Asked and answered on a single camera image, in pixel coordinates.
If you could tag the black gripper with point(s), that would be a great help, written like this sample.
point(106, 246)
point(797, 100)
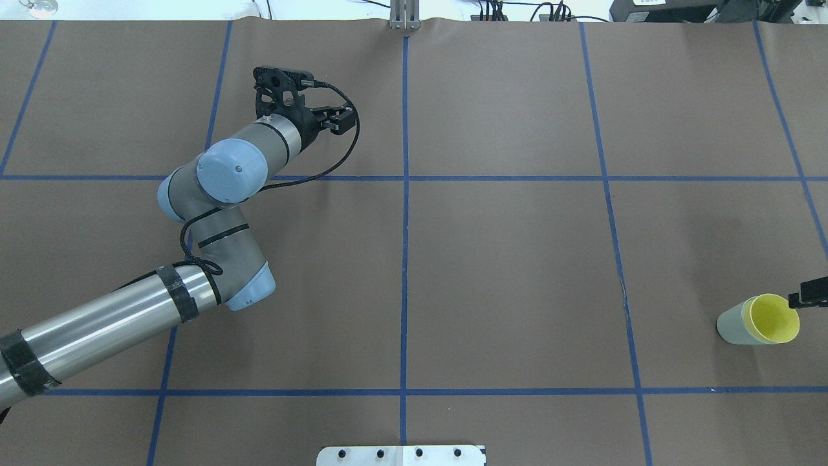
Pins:
point(308, 127)

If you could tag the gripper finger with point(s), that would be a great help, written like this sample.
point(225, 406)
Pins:
point(812, 293)

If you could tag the yellow plastic cup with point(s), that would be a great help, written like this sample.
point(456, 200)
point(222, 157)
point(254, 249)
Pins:
point(769, 320)

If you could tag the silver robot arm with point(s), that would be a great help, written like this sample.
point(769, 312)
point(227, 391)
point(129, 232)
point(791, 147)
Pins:
point(222, 265)

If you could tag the green plastic cup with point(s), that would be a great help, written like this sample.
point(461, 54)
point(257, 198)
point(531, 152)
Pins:
point(731, 325)

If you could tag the black power box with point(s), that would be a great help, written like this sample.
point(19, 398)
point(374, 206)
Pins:
point(662, 11)

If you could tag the clear tape roll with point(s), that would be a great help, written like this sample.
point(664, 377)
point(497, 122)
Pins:
point(40, 9)

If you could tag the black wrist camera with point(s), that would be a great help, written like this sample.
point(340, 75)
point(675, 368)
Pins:
point(278, 90)

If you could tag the aluminium frame post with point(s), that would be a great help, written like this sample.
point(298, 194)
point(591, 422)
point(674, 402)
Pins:
point(404, 15)

